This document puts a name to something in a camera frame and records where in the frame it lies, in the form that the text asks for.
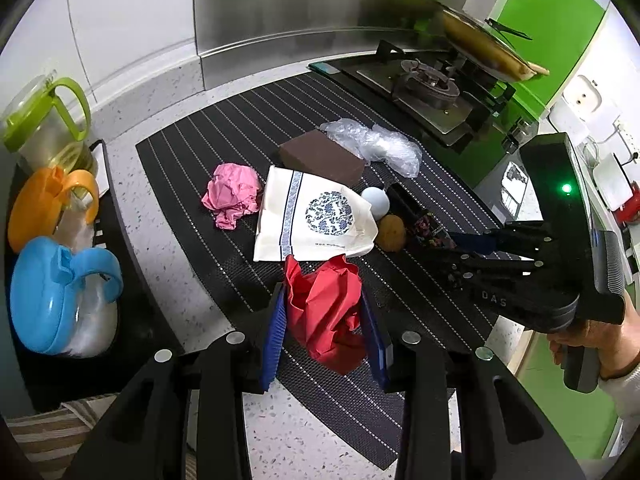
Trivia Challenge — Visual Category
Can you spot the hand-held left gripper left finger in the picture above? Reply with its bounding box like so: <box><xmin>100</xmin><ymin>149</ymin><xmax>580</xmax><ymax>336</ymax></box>
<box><xmin>65</xmin><ymin>282</ymin><xmax>290</xmax><ymax>480</ymax></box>

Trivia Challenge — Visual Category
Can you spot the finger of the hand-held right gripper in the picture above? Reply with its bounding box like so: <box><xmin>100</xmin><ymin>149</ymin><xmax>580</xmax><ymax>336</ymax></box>
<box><xmin>425</xmin><ymin>247</ymin><xmax>576</xmax><ymax>333</ymax></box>
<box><xmin>446</xmin><ymin>219</ymin><xmax>553</xmax><ymax>261</ymax></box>

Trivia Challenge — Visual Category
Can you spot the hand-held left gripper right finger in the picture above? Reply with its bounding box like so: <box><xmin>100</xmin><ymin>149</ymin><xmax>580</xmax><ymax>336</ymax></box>
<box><xmin>357</xmin><ymin>287</ymin><xmax>586</xmax><ymax>480</ymax></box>

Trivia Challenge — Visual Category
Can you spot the black floral wrapper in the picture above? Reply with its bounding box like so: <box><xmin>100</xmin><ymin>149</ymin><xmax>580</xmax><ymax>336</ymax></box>
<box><xmin>387</xmin><ymin>182</ymin><xmax>458</xmax><ymax>253</ymax></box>

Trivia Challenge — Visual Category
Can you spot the red cloth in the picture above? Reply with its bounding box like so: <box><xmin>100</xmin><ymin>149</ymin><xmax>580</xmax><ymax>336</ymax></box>
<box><xmin>284</xmin><ymin>254</ymin><xmax>368</xmax><ymax>376</ymax></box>

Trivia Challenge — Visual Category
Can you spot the clear plastic bag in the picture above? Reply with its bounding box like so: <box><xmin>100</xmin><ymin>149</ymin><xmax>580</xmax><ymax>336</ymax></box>
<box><xmin>320</xmin><ymin>118</ymin><xmax>422</xmax><ymax>178</ymax></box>

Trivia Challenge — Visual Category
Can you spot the brown rectangular block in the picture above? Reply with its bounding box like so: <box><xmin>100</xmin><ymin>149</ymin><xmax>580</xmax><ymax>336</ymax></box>
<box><xmin>278</xmin><ymin>130</ymin><xmax>368</xmax><ymax>188</ymax></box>

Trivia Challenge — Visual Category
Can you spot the person's right forearm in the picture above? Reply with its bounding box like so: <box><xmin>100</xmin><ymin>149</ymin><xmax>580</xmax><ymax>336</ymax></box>
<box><xmin>597</xmin><ymin>359</ymin><xmax>640</xmax><ymax>461</ymax></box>

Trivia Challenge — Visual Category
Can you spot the person's right hand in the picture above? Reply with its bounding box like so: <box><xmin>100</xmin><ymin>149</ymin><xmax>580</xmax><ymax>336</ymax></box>
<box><xmin>547</xmin><ymin>292</ymin><xmax>640</xmax><ymax>380</ymax></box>

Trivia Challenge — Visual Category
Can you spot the brown round ball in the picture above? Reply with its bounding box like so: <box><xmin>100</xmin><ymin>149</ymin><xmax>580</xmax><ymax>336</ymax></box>
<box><xmin>376</xmin><ymin>214</ymin><xmax>407</xmax><ymax>252</ymax></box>

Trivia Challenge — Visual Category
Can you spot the small red object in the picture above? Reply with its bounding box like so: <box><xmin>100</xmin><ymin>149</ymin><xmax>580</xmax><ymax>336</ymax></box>
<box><xmin>617</xmin><ymin>190</ymin><xmax>640</xmax><ymax>224</ymax></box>

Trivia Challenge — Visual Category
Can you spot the black striped mat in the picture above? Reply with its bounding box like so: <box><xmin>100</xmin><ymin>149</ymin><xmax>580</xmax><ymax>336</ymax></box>
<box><xmin>136</xmin><ymin>72</ymin><xmax>513</xmax><ymax>471</ymax></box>

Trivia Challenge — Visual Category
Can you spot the white bag with blue print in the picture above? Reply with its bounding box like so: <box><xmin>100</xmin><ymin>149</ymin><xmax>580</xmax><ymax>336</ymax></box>
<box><xmin>252</xmin><ymin>165</ymin><xmax>379</xmax><ymax>263</ymax></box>

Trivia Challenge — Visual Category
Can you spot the pale blue egg-shaped ball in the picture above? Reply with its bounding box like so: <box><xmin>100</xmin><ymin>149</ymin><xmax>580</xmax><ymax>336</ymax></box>
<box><xmin>361</xmin><ymin>186</ymin><xmax>391</xmax><ymax>218</ymax></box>

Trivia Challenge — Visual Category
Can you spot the black tray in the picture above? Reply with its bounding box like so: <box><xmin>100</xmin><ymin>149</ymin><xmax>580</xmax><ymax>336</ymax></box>
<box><xmin>5</xmin><ymin>140</ymin><xmax>186</xmax><ymax>411</ymax></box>

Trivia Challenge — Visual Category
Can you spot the pink crumpled cloth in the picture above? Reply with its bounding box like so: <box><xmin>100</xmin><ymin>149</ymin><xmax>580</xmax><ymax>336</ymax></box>
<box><xmin>201</xmin><ymin>162</ymin><xmax>264</xmax><ymax>231</ymax></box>

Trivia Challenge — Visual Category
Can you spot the frying pan with lid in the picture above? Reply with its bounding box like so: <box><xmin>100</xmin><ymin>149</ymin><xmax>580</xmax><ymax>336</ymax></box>
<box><xmin>390</xmin><ymin>0</ymin><xmax>551</xmax><ymax>83</ymax></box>

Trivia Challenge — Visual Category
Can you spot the clear container with blue lid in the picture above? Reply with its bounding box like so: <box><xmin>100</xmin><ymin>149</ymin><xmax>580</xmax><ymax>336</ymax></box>
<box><xmin>10</xmin><ymin>236</ymin><xmax>124</xmax><ymax>358</ymax></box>

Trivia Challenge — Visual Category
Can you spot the brown striped cloth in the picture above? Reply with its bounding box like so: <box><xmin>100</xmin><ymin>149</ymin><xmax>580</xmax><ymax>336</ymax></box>
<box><xmin>5</xmin><ymin>397</ymin><xmax>108</xmax><ymax>480</ymax></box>

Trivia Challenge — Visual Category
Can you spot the clear container with orange lid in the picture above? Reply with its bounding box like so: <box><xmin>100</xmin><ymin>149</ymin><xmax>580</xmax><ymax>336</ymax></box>
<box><xmin>7</xmin><ymin>166</ymin><xmax>101</xmax><ymax>256</ymax></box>

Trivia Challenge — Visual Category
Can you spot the clear pitcher with green lid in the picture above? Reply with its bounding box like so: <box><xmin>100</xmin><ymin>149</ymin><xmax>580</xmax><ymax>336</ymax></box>
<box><xmin>2</xmin><ymin>76</ymin><xmax>98</xmax><ymax>173</ymax></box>

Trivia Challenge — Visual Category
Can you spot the white wall socket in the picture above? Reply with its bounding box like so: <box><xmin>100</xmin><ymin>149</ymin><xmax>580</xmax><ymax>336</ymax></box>
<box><xmin>567</xmin><ymin>75</ymin><xmax>621</xmax><ymax>128</ymax></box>

